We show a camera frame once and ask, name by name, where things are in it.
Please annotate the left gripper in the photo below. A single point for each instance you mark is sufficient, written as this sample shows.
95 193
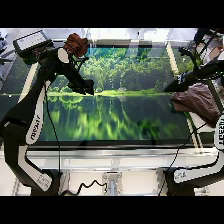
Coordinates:
83 87

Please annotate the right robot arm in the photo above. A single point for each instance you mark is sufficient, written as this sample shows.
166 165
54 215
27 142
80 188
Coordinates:
206 70

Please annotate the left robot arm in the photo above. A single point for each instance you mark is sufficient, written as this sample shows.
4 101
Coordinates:
25 116

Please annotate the red-brown garment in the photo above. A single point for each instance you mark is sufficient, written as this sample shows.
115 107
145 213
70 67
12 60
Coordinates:
76 42

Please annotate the brown garment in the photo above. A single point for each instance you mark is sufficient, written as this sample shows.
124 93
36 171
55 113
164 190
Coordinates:
196 100

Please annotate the silver frame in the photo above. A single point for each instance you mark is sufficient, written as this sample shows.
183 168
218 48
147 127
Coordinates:
113 160

